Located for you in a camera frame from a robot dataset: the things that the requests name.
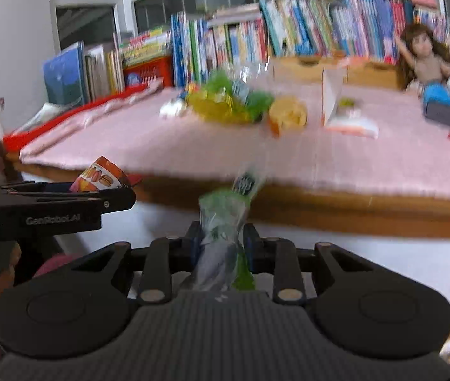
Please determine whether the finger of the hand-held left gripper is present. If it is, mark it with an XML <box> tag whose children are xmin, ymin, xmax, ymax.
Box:
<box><xmin>8</xmin><ymin>182</ymin><xmax>137</xmax><ymax>212</ymax></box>

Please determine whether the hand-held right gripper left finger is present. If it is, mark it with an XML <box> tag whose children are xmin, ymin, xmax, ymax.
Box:
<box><xmin>72</xmin><ymin>222</ymin><xmax>204</xmax><ymax>305</ymax></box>

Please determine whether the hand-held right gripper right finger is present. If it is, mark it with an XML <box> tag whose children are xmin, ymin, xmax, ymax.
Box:
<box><xmin>243</xmin><ymin>223</ymin><xmax>376</xmax><ymax>305</ymax></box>

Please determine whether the macaron print paper wrapper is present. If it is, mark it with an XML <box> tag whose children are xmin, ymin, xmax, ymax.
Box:
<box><xmin>69</xmin><ymin>156</ymin><xmax>142</xmax><ymax>192</ymax></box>

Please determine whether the green plastic wrapper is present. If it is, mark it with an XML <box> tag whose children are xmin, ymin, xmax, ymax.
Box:
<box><xmin>180</xmin><ymin>169</ymin><xmax>266</xmax><ymax>291</ymax></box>

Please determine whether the row of large thin books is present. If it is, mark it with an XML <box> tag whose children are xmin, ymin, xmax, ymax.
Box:
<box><xmin>43</xmin><ymin>41</ymin><xmax>125</xmax><ymax>109</ymax></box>

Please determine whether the stack of picture books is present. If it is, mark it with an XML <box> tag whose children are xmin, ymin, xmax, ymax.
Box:
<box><xmin>119</xmin><ymin>26</ymin><xmax>172</xmax><ymax>69</ymax></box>

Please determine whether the row of blue spined books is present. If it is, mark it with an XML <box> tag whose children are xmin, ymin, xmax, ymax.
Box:
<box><xmin>258</xmin><ymin>0</ymin><xmax>413</xmax><ymax>65</ymax></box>

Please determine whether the row of small books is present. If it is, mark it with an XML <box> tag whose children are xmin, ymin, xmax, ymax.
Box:
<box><xmin>413</xmin><ymin>5</ymin><xmax>448</xmax><ymax>43</ymax></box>

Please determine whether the wooden table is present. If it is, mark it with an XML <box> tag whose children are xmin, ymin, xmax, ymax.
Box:
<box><xmin>4</xmin><ymin>153</ymin><xmax>450</xmax><ymax>314</ymax></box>

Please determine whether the red and pink folded cloth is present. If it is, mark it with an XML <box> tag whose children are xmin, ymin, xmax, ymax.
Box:
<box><xmin>3</xmin><ymin>83</ymin><xmax>165</xmax><ymax>156</ymax></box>

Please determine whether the white crumpled tissue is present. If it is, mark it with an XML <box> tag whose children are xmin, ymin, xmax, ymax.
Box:
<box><xmin>160</xmin><ymin>100</ymin><xmax>188</xmax><ymax>119</ymax></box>

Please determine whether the small red plastic basket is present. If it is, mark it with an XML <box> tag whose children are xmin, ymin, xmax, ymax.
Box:
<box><xmin>123</xmin><ymin>56</ymin><xmax>175</xmax><ymax>88</ymax></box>

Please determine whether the orange torn paper cup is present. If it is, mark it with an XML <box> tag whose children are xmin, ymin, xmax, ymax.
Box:
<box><xmin>268</xmin><ymin>94</ymin><xmax>310</xmax><ymax>138</ymax></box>

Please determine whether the white and orange snack pack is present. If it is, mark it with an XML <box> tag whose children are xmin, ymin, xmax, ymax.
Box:
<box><xmin>323</xmin><ymin>116</ymin><xmax>380</xmax><ymax>140</ymax></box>

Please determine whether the white carton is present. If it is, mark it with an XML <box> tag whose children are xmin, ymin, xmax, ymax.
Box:
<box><xmin>321</xmin><ymin>65</ymin><xmax>349</xmax><ymax>126</ymax></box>

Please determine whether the clear plastic bag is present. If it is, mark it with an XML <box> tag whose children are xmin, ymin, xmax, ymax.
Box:
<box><xmin>225</xmin><ymin>60</ymin><xmax>274</xmax><ymax>89</ymax></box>

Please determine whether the wooden drawer organizer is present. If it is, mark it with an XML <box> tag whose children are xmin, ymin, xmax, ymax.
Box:
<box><xmin>268</xmin><ymin>55</ymin><xmax>407</xmax><ymax>90</ymax></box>

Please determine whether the grey charger box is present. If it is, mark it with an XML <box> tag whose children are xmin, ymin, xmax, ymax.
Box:
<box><xmin>424</xmin><ymin>100</ymin><xmax>450</xmax><ymax>128</ymax></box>

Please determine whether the long-haired doll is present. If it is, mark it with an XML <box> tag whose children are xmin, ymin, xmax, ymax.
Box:
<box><xmin>393</xmin><ymin>23</ymin><xmax>450</xmax><ymax>93</ymax></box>

